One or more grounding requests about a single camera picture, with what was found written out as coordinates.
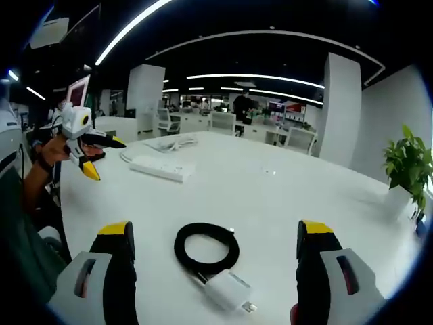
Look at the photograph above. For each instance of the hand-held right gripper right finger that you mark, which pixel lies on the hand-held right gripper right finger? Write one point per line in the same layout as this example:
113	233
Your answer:
324	271

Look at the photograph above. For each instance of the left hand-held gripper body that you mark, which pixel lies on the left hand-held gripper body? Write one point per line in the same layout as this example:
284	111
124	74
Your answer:
75	123

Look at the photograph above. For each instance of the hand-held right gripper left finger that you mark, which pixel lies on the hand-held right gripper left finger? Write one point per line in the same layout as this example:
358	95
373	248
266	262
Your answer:
101	271

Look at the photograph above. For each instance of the white power strip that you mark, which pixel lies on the white power strip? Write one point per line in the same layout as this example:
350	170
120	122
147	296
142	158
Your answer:
162	167

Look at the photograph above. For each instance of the white charger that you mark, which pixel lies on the white charger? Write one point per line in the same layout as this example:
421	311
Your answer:
230	289

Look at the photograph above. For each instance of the white desk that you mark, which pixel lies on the white desk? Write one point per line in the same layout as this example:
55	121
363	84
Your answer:
236	210

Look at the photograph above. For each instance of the person's left hand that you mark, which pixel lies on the person's left hand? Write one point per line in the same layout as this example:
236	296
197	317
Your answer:
55	149

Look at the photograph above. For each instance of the red monitor screen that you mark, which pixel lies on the red monitor screen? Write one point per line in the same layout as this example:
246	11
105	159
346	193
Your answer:
78	91

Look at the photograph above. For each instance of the white office chair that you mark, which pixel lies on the white office chair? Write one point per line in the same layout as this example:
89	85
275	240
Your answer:
222	123
167	122
299	140

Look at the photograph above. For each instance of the dark green clothing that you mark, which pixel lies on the dark green clothing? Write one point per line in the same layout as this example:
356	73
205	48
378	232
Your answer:
23	243

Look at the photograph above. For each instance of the white plant pot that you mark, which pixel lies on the white plant pot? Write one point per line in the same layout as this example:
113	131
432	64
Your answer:
399	199

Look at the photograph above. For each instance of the green potted plant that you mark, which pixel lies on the green potted plant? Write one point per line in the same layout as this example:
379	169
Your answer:
411	166

